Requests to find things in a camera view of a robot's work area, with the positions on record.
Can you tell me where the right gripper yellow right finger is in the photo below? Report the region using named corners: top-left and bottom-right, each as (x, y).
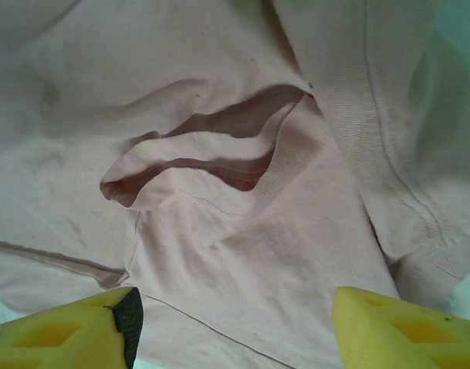
top-left (332, 284), bottom-right (470, 369)

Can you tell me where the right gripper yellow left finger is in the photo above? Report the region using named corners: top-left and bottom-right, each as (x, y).
top-left (0, 286), bottom-right (144, 369)

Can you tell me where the pink t-shirt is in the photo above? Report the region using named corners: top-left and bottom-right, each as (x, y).
top-left (0, 0), bottom-right (470, 369)

